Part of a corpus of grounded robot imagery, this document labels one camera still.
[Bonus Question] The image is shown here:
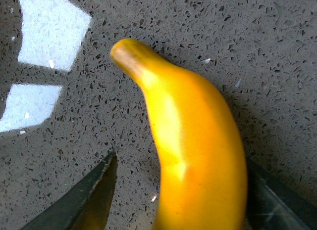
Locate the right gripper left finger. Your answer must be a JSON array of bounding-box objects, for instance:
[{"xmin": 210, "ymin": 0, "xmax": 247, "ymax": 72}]
[{"xmin": 23, "ymin": 152, "xmax": 117, "ymax": 230}]

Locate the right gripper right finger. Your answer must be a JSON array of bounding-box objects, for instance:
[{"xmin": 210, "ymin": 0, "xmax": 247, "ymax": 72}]
[{"xmin": 247, "ymin": 159, "xmax": 314, "ymax": 230}]

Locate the yellow banana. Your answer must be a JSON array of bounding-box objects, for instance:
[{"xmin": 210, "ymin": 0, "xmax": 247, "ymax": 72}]
[{"xmin": 110, "ymin": 39, "xmax": 248, "ymax": 230}]

